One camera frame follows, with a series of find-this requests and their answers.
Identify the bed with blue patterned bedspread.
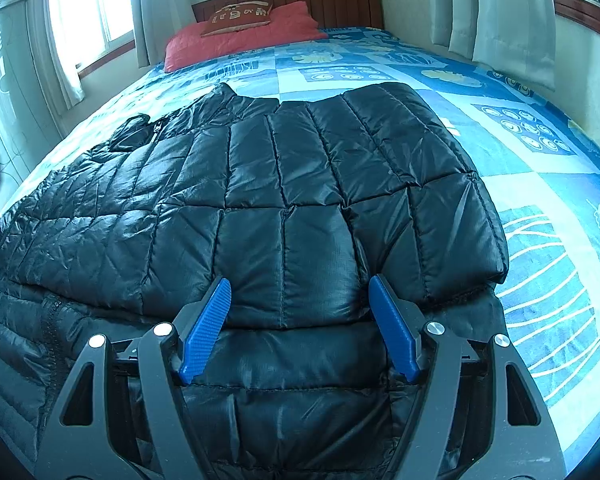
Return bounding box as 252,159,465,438
0,27,600,476

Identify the white curtain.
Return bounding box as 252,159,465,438
472,0,557,92
27,0,86,108
130,0,192,68
427,0,481,47

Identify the white cabinet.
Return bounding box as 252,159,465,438
0,0,51,181

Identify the red pillow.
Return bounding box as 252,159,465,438
164,1,328,73

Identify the brown printed cushion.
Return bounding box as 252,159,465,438
200,2,275,38

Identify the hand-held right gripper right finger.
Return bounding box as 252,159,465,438
367,274,568,480

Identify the wooden headboard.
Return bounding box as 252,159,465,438
191,0,384,31

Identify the black puffer jacket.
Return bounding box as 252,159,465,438
0,81,512,480

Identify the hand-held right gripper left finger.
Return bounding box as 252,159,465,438
32,276,233,480

